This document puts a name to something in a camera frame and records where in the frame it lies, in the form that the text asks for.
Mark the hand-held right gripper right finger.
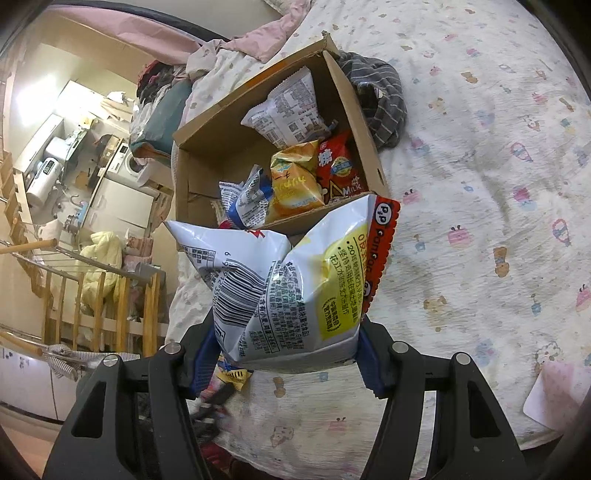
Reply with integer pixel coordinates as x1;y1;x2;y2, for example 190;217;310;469
355;318;529;480

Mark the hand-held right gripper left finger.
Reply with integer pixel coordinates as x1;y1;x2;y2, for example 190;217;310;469
41;323;232;480

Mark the yellow orange snack packet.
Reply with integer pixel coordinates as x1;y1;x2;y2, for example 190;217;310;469
216;364;254;393

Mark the white chips bag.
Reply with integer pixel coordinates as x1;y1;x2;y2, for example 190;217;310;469
164;194;402;374

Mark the light blue white packet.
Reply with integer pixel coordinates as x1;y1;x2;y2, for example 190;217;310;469
218;166;273;229

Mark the yellow snack bag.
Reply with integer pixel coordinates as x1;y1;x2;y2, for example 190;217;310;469
270;140;326;220

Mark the red candy bag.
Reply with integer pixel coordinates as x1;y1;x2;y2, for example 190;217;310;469
316;130;368;204

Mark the cardboard box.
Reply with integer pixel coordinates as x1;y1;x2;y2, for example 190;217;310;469
172;31;389;238

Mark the white grey printed packet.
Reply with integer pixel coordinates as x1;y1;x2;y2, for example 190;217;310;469
241;66;326;148

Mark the wooden railing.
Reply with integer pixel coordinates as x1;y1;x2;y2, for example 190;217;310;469
0;237;167;358

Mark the grey striped towel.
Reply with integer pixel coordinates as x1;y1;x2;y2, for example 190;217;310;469
44;344;139;379

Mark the yellow quilt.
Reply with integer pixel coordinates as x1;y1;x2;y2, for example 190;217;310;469
78;231;127;315

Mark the white floor cabinet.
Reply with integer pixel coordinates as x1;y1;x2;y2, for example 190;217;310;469
88;178;155;229

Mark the pink bed sheet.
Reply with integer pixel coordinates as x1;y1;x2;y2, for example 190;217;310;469
524;360;591;430

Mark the white washing machine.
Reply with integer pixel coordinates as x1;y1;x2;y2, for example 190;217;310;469
108;141;148;178

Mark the white water heater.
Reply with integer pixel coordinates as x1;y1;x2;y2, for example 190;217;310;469
25;157;63;208

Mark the teal cushion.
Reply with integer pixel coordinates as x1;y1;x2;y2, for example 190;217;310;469
130;80;192;155

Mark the dark striped cloth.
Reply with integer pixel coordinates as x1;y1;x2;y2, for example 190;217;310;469
339;52;408;149

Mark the pile of clothes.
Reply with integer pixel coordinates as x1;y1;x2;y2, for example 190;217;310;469
137;59;195;104

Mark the pink blanket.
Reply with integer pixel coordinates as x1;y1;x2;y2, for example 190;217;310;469
238;0;308;64

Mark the pink curtain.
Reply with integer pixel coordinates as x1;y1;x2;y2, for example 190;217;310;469
51;4;204;54

